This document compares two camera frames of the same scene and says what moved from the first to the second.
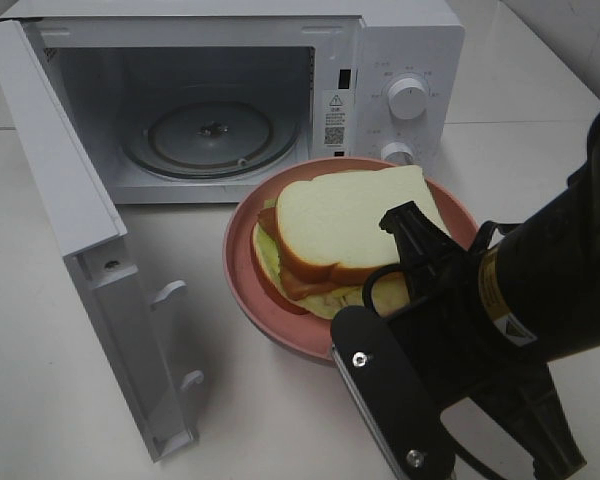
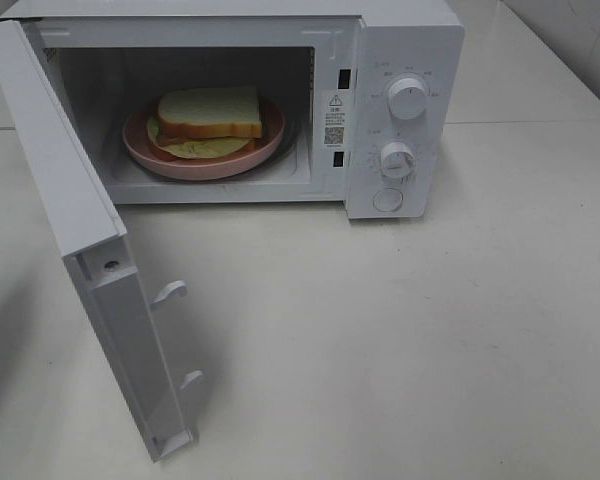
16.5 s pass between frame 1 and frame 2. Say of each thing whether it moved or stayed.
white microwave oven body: stayed
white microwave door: stayed
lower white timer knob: stayed
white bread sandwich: moved
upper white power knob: stayed
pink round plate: moved
